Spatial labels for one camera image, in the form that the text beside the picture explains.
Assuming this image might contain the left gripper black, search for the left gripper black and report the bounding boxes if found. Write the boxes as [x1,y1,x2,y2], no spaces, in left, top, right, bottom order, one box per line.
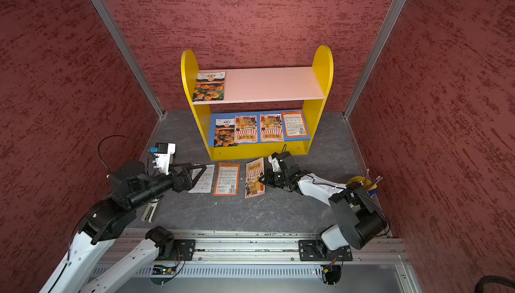
[131,161,207,208]

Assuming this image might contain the white seed bag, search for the white seed bag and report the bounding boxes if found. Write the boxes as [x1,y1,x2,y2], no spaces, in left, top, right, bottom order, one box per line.
[189,164,215,194]

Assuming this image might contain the orange bordered seed bag top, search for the orange bordered seed bag top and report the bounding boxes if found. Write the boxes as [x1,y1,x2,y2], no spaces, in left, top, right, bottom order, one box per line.
[213,162,240,196]

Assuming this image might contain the sunflower shop seed bag top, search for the sunflower shop seed bag top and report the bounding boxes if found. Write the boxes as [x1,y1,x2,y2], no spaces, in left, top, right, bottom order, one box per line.
[245,158,265,199]

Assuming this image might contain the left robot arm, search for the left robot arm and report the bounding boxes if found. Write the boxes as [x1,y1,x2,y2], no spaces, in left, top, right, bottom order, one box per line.
[41,162,207,292]

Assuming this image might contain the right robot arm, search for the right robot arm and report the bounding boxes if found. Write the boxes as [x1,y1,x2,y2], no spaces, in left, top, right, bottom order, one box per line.
[259,152,389,255]

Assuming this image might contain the marigold seed bag lower shelf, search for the marigold seed bag lower shelf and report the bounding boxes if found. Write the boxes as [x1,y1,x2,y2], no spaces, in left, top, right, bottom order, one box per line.
[213,118,238,148]

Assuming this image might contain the marigold seed bag shelf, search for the marigold seed bag shelf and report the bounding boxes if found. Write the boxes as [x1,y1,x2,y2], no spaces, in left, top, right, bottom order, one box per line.
[213,118,238,148]
[193,71,226,102]

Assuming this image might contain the sunflower seed bag lower left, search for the sunflower seed bag lower left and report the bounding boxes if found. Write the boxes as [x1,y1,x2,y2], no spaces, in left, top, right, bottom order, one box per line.
[235,115,258,144]

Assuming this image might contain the sunflower seed bag lower right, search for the sunflower seed bag lower right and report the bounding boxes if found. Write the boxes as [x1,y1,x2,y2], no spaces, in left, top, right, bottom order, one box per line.
[260,113,284,143]

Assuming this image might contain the orange seed bag lower shelf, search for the orange seed bag lower shelf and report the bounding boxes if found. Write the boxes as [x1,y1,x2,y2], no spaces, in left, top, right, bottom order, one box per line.
[282,111,309,138]

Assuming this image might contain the yellow shelf unit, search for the yellow shelf unit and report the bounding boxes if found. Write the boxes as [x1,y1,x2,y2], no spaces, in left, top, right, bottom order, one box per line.
[181,46,334,161]

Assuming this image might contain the marigold seed bag top shelf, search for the marigold seed bag top shelf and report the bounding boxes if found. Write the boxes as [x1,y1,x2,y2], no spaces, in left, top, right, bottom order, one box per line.
[193,71,226,102]

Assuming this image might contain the stapler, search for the stapler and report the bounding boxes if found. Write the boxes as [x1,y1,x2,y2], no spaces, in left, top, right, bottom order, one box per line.
[141,199,160,223]

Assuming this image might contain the yellow pen cup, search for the yellow pen cup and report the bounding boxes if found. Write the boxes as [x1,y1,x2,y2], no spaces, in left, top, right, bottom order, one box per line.
[346,168,384,196]

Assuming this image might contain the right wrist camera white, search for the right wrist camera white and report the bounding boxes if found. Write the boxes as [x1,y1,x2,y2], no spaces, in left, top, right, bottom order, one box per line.
[268,152,292,172]

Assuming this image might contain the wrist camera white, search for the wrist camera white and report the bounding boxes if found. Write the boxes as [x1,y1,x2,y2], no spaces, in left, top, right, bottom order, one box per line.
[150,142,176,175]
[268,152,292,172]

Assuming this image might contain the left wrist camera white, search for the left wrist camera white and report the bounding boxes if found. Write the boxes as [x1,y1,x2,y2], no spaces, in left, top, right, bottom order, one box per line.
[150,142,176,175]

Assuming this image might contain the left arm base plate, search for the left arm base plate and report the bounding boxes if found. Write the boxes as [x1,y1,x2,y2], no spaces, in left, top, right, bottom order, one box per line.
[143,239,197,262]

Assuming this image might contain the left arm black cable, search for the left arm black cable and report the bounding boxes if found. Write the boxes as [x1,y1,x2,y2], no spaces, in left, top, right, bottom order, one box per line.
[97,135,152,173]

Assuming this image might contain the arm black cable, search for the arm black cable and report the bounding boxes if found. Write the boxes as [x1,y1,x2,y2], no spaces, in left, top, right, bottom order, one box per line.
[281,143,391,237]
[97,135,152,173]

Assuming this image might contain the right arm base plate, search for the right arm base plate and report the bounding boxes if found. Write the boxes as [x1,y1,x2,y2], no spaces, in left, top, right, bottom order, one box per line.
[298,240,353,262]

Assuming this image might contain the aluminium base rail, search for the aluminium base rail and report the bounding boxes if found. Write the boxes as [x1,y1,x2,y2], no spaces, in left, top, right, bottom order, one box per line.
[64,229,423,293]

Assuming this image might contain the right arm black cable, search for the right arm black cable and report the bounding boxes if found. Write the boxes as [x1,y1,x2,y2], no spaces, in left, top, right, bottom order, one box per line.
[281,143,391,237]

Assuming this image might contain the left aluminium corner post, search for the left aluminium corner post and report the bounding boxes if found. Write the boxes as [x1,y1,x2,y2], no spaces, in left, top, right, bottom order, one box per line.
[90,0,166,120]

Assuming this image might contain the aluminium corner post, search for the aluminium corner post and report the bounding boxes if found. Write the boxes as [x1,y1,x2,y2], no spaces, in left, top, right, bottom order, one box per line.
[90,0,166,120]
[343,0,407,121]

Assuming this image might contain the right aluminium corner post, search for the right aluminium corner post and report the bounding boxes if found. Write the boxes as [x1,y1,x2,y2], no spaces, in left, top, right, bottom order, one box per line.
[343,0,407,121]

